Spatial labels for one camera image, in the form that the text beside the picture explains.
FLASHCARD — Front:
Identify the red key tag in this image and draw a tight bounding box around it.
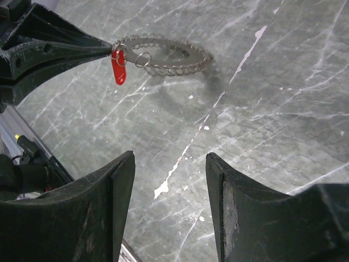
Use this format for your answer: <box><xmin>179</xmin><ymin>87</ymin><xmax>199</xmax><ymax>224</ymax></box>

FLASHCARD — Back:
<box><xmin>111</xmin><ymin>49</ymin><xmax>127</xmax><ymax>85</ymax></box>

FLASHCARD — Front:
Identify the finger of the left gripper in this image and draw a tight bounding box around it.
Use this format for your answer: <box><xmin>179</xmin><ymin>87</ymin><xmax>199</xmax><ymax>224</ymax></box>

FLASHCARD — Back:
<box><xmin>5</xmin><ymin>2</ymin><xmax>111</xmax><ymax>49</ymax></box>
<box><xmin>1</xmin><ymin>41</ymin><xmax>112</xmax><ymax>105</ymax></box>

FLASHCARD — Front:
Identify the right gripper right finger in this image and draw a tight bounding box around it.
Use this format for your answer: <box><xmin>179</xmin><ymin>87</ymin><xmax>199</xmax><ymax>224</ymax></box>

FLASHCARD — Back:
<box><xmin>206</xmin><ymin>153</ymin><xmax>348</xmax><ymax>262</ymax></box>

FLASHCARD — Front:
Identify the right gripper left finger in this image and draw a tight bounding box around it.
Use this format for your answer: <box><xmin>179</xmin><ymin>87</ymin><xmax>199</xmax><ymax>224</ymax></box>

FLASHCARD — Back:
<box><xmin>1</xmin><ymin>151</ymin><xmax>135</xmax><ymax>261</ymax></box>

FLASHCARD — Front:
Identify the metal disc with keyrings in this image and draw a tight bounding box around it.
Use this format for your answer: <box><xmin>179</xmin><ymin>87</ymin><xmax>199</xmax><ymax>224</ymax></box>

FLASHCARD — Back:
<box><xmin>111</xmin><ymin>33</ymin><xmax>213</xmax><ymax>76</ymax></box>

